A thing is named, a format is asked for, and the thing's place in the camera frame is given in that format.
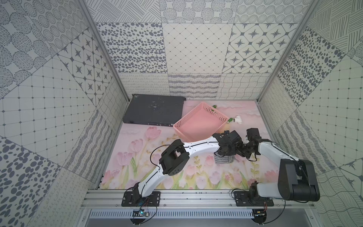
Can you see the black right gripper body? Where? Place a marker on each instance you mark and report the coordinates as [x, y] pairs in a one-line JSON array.
[[244, 149]]

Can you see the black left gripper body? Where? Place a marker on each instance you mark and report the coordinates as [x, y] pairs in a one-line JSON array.
[[238, 147]]

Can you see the grey striped square dishcloth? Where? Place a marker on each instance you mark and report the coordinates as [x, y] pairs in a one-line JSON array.
[[219, 160]]

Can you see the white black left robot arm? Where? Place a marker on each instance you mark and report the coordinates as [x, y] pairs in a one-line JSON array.
[[176, 155]]

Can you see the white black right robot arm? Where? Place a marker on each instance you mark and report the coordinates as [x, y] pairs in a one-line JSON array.
[[297, 180]]

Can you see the green white pipe valve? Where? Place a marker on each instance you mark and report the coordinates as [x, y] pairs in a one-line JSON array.
[[235, 119]]

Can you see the pink perforated plastic basket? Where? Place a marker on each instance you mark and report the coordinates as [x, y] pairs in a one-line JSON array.
[[200, 123]]

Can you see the pink floral table mat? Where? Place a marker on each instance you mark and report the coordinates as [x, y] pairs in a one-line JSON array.
[[139, 147]]

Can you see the small green circuit board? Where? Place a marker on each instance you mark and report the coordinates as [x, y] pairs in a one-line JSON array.
[[140, 213]]

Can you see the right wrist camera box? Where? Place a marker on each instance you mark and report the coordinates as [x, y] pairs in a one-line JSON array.
[[253, 134]]

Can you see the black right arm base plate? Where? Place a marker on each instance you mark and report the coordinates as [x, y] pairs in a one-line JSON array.
[[242, 199]]

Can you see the black round connector under rail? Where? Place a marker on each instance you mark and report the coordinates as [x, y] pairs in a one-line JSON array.
[[259, 216]]

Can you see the aluminium front rail frame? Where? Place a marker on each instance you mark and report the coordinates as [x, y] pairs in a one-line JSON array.
[[190, 208]]

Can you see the dark grey network switch box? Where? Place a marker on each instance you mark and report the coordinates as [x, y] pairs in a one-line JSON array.
[[155, 110]]

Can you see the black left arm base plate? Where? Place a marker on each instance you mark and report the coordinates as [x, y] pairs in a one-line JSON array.
[[131, 199]]

